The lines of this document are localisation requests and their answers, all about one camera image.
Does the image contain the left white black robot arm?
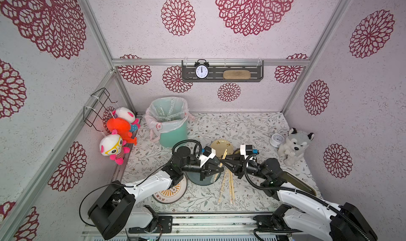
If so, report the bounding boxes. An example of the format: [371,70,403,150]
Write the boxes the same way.
[88,147,224,240]

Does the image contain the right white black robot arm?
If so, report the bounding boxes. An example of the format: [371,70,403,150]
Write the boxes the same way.
[221,153,378,241]

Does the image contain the floral table mat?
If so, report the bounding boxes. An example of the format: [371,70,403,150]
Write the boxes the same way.
[122,113,319,213]

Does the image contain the dark green glass plate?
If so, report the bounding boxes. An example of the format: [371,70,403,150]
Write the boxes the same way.
[186,173,220,186]

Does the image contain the cream small plate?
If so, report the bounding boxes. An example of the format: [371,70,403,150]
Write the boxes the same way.
[210,139,234,158]

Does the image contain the white digital scale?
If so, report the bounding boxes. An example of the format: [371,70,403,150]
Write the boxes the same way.
[282,171,317,196]

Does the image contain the white orange sunburst plate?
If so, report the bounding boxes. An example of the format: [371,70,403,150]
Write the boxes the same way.
[153,177,188,204]

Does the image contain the small white alarm clock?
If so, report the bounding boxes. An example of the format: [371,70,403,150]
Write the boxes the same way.
[270,133,284,148]

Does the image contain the grey husky plush toy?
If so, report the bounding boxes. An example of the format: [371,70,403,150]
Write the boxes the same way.
[278,128,315,166]

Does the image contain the green trash bin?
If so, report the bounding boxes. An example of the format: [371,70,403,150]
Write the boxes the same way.
[150,97,189,148]

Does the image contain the white plush with yellow glasses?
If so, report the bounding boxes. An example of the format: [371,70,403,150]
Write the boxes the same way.
[99,130,130,165]

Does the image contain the red plush toy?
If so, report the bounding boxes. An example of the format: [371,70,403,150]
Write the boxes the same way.
[106,117,137,145]

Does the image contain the pink white plush toy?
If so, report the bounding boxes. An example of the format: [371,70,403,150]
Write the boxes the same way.
[113,107,140,129]

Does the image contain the wooden brush on shelf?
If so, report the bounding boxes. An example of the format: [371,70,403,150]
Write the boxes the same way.
[223,70,251,80]

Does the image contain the black alarm clock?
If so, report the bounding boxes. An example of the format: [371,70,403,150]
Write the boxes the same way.
[194,59,210,79]

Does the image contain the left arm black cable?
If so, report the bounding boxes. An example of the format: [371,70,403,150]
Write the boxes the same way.
[78,139,204,227]

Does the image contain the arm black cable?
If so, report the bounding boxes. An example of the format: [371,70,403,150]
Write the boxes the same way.
[243,153,373,241]
[78,139,204,227]

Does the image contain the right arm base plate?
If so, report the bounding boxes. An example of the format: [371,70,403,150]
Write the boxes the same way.
[253,214,301,234]

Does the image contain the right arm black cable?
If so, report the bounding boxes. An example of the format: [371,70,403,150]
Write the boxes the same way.
[243,153,373,241]

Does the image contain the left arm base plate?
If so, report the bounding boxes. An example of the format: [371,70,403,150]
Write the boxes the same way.
[128,216,173,234]

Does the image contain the grey wall shelf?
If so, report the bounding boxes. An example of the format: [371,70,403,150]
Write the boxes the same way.
[181,59,264,82]

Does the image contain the black wire wall rack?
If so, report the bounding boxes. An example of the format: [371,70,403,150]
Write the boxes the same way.
[82,87,117,132]

